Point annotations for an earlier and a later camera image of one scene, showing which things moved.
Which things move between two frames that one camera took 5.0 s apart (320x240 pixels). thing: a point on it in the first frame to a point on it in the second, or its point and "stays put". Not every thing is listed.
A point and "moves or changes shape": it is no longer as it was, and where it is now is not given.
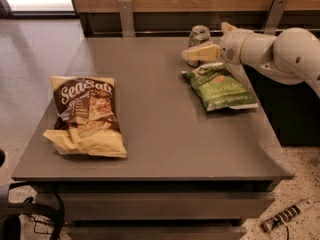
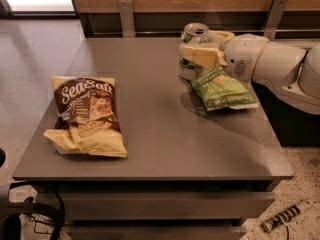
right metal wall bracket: [275, 14] stays put
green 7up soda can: [198, 34] moves or changes shape
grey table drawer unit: [161, 210] stays put
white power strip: [287, 214] stays put
